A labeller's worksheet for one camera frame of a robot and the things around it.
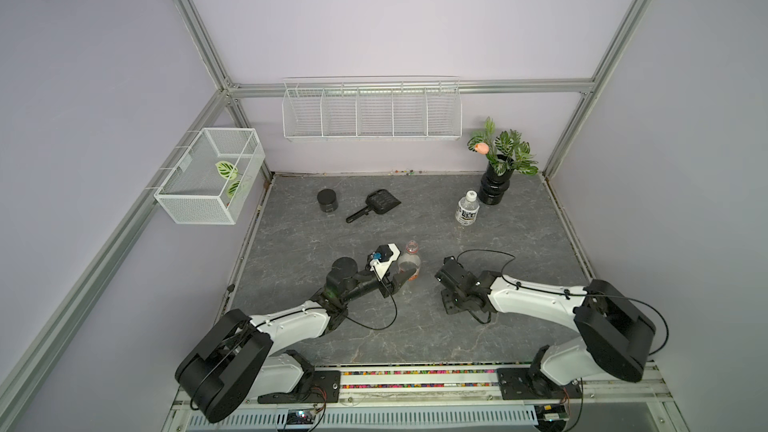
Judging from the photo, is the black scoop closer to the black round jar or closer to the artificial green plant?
the black round jar

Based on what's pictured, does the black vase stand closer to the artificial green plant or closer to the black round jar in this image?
the artificial green plant

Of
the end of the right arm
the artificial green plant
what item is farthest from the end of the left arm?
the artificial green plant

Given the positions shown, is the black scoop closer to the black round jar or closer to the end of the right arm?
the black round jar

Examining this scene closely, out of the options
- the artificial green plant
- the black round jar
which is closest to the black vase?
the artificial green plant

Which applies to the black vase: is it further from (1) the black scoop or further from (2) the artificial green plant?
(1) the black scoop

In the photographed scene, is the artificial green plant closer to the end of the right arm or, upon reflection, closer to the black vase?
the black vase

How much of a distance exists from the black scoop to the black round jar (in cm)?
9

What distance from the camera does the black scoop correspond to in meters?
1.09

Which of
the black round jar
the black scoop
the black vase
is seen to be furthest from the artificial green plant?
the black round jar

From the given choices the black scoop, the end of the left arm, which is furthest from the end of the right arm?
the black scoop

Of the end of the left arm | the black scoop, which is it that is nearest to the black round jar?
the black scoop

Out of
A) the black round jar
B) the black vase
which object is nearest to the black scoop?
the black round jar

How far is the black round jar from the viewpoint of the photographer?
111 cm

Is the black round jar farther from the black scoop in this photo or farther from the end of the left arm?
the end of the left arm
